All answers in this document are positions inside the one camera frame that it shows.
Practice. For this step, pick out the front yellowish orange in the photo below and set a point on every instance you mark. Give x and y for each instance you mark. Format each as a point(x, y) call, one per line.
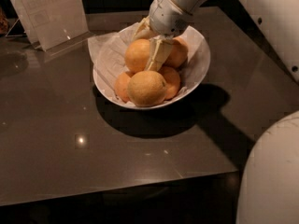
point(147, 88)

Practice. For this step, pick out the clear acrylic sign holder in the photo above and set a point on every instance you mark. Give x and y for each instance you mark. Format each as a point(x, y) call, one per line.
point(53, 25)

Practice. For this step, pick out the white ceramic bowl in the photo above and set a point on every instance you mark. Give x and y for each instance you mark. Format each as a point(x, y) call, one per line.
point(192, 72)

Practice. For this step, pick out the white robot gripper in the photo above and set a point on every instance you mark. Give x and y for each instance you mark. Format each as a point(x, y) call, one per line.
point(166, 18)

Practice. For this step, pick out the white paper liner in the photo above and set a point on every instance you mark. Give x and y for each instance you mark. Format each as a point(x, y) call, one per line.
point(107, 54)

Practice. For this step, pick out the brown object at left edge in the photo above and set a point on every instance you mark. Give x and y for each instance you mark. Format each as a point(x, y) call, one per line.
point(4, 24)

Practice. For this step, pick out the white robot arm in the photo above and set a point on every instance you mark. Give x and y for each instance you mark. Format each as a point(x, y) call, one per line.
point(269, 190)

